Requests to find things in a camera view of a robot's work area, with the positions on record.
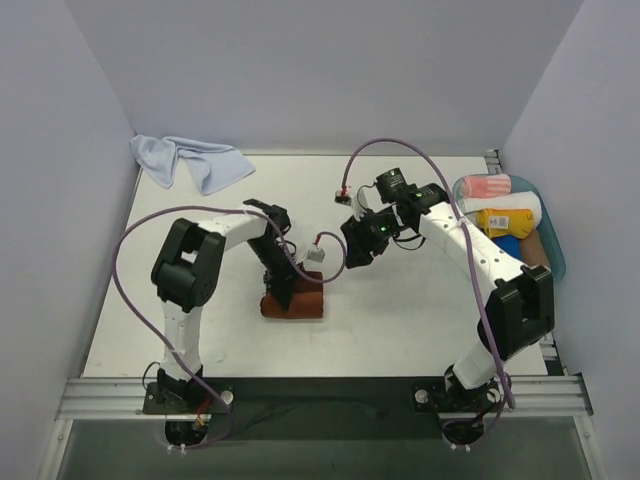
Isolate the brown towel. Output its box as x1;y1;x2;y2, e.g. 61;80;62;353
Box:
260;279;324;321

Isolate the light blue towel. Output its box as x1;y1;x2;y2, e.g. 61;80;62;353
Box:
130;135;256;196

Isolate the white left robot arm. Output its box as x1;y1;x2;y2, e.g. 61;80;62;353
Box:
151;199;299;412

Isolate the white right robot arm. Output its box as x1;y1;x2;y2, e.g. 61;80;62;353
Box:
335;168;555;410

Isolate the pink striped rolled towel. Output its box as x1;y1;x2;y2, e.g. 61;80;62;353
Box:
460;174;512;198

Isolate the blue rolled towel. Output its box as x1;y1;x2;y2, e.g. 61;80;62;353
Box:
492;235;522;260

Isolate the yellow rolled towel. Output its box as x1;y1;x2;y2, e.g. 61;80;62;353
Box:
476;208;536;239

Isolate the tan rolled towel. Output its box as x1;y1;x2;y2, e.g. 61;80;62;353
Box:
519;229;551;268

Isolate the white rolled towel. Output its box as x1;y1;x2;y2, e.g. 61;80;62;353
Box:
458;191;543;225

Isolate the blue plastic tray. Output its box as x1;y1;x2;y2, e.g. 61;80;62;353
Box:
453;175;566;280

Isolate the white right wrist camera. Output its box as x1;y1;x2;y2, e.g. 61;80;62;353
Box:
334;187;370;221

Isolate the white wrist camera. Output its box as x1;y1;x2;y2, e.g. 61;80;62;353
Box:
305;244;325;264
334;187;370;221

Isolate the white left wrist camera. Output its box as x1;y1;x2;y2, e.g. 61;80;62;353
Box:
305;244;325;264

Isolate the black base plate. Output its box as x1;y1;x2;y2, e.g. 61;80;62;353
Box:
164;397;501;445

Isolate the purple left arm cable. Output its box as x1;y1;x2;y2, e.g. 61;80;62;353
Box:
113;205;349;449

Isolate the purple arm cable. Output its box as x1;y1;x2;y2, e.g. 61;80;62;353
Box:
341;137;516;447
113;205;349;449

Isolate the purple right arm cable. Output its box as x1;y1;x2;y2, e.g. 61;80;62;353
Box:
341;137;516;447

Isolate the aluminium frame rail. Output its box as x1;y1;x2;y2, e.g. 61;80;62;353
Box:
57;376;593;420

